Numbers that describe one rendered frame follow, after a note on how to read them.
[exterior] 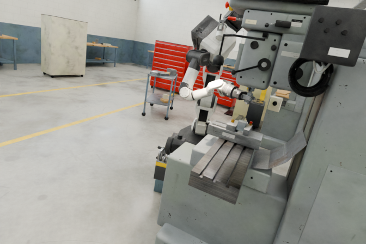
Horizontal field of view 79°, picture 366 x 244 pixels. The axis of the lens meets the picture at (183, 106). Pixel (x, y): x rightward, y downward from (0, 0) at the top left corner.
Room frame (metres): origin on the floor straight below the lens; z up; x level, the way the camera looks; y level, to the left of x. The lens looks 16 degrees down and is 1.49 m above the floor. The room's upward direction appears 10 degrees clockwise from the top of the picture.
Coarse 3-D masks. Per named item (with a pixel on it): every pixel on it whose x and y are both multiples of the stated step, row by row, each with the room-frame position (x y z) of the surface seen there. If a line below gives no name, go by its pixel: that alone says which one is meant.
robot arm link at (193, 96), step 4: (204, 88) 1.59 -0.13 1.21; (192, 92) 1.61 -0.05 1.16; (196, 92) 1.59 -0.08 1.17; (200, 92) 1.58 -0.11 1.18; (204, 92) 1.57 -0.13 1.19; (188, 96) 1.59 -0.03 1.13; (192, 96) 1.59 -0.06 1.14; (196, 96) 1.58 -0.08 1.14; (200, 96) 1.58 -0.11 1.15; (204, 96) 1.58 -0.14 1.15; (188, 100) 1.62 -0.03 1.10; (192, 100) 1.61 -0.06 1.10
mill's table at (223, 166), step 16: (256, 128) 1.75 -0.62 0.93; (224, 144) 1.34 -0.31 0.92; (208, 160) 1.06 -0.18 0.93; (224, 160) 1.12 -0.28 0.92; (240, 160) 1.16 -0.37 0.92; (192, 176) 0.93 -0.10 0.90; (208, 176) 0.91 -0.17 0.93; (224, 176) 0.93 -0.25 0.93; (240, 176) 0.96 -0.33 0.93; (208, 192) 0.90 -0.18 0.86; (224, 192) 0.87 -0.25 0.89
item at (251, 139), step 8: (216, 120) 1.54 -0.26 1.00; (208, 128) 1.43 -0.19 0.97; (216, 128) 1.41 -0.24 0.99; (224, 128) 1.41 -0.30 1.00; (248, 128) 1.38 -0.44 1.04; (216, 136) 1.41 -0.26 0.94; (224, 136) 1.39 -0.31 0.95; (232, 136) 1.37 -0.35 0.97; (240, 136) 1.35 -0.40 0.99; (248, 136) 1.34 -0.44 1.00; (256, 136) 1.36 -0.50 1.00; (240, 144) 1.34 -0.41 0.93; (248, 144) 1.33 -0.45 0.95; (256, 144) 1.31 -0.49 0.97
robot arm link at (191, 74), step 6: (186, 72) 1.67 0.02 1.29; (192, 72) 1.65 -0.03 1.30; (198, 72) 1.68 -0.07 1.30; (186, 78) 1.65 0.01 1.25; (192, 78) 1.65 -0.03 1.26; (180, 84) 1.64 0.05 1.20; (186, 84) 1.62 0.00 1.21; (192, 84) 1.65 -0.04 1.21; (180, 90) 1.61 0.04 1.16; (186, 90) 1.59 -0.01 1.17; (186, 96) 1.58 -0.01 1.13
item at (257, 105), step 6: (252, 102) 1.84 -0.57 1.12; (258, 102) 1.82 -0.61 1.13; (264, 102) 1.93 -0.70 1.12; (252, 108) 1.81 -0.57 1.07; (258, 108) 1.80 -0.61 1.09; (252, 114) 1.81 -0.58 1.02; (258, 114) 1.79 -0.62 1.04; (252, 120) 1.80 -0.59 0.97; (258, 120) 1.79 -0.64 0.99; (258, 126) 1.78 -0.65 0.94
